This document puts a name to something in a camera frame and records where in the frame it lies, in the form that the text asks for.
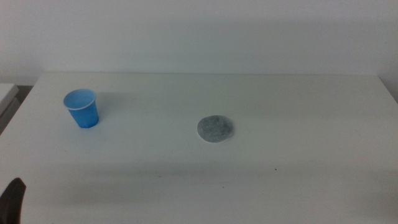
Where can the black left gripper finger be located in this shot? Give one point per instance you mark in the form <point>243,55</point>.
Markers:
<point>12,202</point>

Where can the blue plastic cup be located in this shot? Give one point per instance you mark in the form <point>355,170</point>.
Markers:
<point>84,113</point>

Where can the round grey cup mat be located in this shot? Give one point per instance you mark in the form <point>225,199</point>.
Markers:
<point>215,129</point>

